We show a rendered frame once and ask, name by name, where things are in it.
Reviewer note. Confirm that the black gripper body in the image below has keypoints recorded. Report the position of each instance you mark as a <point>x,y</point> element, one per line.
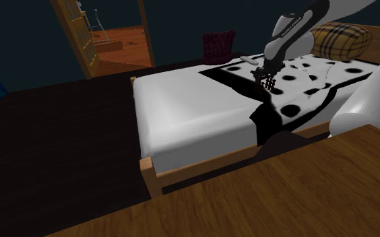
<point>269,70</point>

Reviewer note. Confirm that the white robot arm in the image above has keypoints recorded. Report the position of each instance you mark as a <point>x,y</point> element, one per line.
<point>370,98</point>

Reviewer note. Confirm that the white remote control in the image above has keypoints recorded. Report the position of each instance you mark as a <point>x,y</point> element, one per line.
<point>249,60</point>

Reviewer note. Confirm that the white blanket with black dots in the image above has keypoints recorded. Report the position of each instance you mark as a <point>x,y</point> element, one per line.
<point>321,70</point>

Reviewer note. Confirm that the dark red knitted cushion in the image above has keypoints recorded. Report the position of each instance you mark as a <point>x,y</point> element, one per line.
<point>218,47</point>

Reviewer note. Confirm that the tan plaid bolster pillow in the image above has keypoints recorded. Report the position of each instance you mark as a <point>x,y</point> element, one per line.
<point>341,41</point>

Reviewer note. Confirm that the wooden bed with white mattress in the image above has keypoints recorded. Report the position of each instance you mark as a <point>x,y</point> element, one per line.
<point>190,108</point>

